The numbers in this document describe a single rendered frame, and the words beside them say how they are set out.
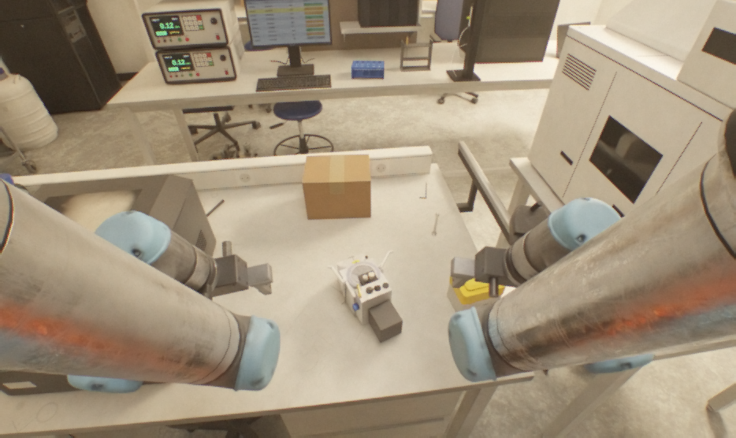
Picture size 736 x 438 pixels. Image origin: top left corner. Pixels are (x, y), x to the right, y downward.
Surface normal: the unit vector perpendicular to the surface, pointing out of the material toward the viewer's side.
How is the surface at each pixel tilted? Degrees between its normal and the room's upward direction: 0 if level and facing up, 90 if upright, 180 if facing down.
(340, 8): 90
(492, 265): 25
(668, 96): 90
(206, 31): 90
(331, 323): 0
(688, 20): 40
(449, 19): 80
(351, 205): 90
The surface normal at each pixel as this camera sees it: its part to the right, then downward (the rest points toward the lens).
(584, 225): 0.08, -0.42
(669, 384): 0.00, -0.76
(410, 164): 0.11, 0.65
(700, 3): -0.65, -0.52
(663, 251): -1.00, 0.00
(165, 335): 0.95, 0.26
